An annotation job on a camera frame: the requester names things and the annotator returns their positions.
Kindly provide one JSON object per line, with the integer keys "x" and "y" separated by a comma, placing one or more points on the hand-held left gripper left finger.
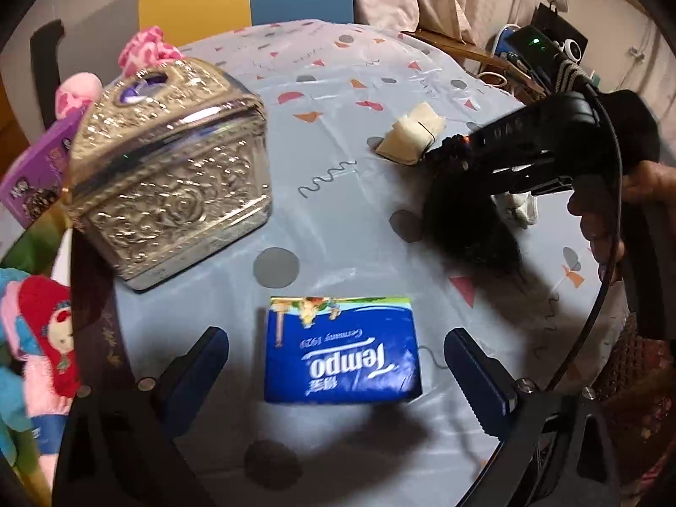
{"x": 198, "y": 375}

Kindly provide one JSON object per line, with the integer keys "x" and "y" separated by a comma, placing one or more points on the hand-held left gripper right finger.
{"x": 472, "y": 380}

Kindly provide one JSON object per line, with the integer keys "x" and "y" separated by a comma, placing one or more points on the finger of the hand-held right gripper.
{"x": 528, "y": 129}
{"x": 538, "y": 177}

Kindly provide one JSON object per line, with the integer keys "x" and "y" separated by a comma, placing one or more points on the black hair wig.
{"x": 465, "y": 222}

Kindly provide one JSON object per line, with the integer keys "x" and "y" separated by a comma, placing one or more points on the gold metal tray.
{"x": 90, "y": 301}

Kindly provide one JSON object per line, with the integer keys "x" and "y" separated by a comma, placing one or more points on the blue tissue packet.
{"x": 343, "y": 351}

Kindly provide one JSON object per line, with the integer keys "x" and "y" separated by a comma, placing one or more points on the red plush doll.
{"x": 53, "y": 322}

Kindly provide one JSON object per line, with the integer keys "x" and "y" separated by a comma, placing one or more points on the blue plush toy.
{"x": 13, "y": 391}

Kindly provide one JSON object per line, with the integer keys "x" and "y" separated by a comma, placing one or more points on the person's right forearm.
{"x": 652, "y": 269}

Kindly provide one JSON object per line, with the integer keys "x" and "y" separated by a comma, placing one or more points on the person's right hand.
{"x": 597, "y": 222}

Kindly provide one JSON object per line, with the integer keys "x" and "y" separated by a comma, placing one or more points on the white knit sock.
{"x": 520, "y": 211}

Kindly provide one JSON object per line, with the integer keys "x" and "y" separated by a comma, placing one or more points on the white round fan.
{"x": 572, "y": 50}

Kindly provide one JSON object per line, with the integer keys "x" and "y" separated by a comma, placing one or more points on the wooden side desk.
{"x": 470, "y": 58}

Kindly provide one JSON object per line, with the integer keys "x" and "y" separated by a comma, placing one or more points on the blue folding chair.
{"x": 504, "y": 39}

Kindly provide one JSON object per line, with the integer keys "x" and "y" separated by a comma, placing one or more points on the beige folded cloth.
{"x": 412, "y": 132}

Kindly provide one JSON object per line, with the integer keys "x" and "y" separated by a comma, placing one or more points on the brown patterned cloth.
{"x": 644, "y": 369}

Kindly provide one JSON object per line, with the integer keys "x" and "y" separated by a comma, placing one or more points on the silver embossed tissue box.
{"x": 174, "y": 179}

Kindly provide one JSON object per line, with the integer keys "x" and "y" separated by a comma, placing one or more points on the purple printed box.
{"x": 37, "y": 174}

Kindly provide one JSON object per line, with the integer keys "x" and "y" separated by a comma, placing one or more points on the orange wooden cabinet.
{"x": 10, "y": 132}

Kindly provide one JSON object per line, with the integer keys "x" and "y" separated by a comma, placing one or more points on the pink spotted plush toy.
{"x": 76, "y": 92}

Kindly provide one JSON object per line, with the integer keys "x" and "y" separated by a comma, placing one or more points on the pink spotted plush ribbon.
{"x": 148, "y": 50}

